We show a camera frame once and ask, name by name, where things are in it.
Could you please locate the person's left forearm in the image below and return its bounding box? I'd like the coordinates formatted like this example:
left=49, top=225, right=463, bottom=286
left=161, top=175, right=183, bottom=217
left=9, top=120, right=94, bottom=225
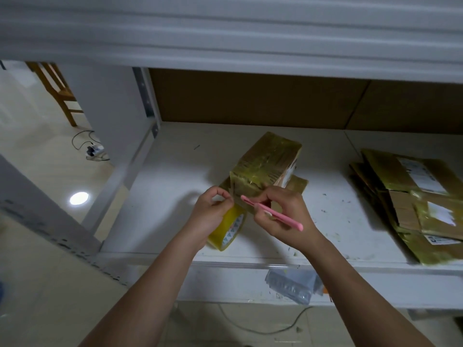
left=80, top=231, right=200, bottom=347

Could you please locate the white power strip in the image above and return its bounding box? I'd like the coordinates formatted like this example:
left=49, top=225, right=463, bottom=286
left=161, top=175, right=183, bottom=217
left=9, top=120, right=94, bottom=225
left=84, top=144, right=110, bottom=162

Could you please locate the person's right forearm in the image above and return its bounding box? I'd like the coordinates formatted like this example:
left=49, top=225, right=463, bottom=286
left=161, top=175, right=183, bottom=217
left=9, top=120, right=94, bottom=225
left=302, top=237, right=435, bottom=347

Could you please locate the stack of cardboard boxes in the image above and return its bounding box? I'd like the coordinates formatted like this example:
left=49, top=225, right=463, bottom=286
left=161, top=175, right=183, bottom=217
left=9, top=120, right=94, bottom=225
left=349, top=147, right=463, bottom=267

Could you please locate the wooden chair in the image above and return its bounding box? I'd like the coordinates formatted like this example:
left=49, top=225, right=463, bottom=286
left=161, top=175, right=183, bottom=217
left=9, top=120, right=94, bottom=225
left=26, top=60, right=85, bottom=128

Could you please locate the person's right hand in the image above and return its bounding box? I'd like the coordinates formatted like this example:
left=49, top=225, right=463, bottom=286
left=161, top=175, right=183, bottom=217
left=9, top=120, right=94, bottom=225
left=252, top=186, right=324, bottom=253

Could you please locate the person's left hand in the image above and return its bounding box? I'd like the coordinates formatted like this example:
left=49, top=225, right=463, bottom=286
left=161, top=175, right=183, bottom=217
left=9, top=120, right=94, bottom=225
left=184, top=185, right=236, bottom=248

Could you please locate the yellow tape roll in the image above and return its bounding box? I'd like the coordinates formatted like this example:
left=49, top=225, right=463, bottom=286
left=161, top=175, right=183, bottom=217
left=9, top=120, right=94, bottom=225
left=205, top=203, right=247, bottom=252

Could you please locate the pink utility knife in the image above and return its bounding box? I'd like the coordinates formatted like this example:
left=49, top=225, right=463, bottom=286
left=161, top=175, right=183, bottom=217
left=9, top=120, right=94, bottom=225
left=239, top=194, right=305, bottom=233

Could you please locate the white metal shelf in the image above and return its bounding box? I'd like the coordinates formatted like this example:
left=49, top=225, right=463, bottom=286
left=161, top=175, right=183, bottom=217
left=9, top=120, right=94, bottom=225
left=0, top=0, right=463, bottom=311

